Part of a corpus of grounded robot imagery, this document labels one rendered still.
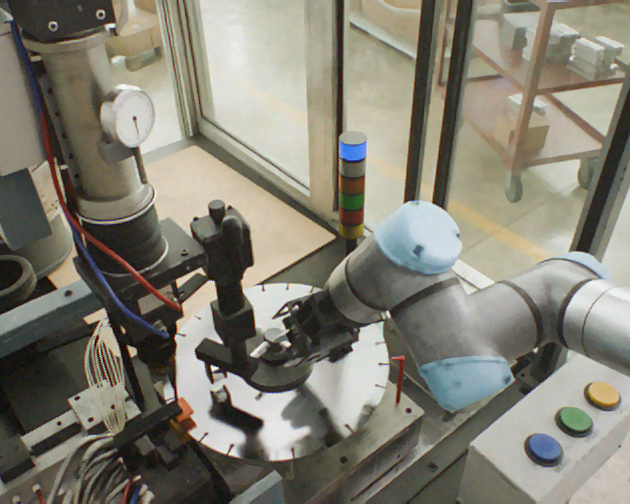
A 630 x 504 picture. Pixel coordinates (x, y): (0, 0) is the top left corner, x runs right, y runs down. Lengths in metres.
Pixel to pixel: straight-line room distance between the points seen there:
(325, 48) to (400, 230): 0.76
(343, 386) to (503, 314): 0.34
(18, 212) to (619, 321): 0.60
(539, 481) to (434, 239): 0.43
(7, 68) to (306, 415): 0.54
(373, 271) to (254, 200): 1.00
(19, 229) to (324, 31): 0.75
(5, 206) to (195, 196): 0.94
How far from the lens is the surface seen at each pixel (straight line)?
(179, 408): 0.84
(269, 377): 0.88
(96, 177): 0.59
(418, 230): 0.57
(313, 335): 0.73
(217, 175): 1.69
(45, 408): 1.11
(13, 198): 0.72
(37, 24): 0.52
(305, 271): 1.36
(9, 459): 1.00
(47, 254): 1.45
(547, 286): 0.64
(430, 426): 1.08
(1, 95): 0.59
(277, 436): 0.83
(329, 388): 0.88
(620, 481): 2.07
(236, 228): 0.62
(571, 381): 1.02
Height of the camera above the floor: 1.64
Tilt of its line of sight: 40 degrees down
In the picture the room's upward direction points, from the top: 2 degrees counter-clockwise
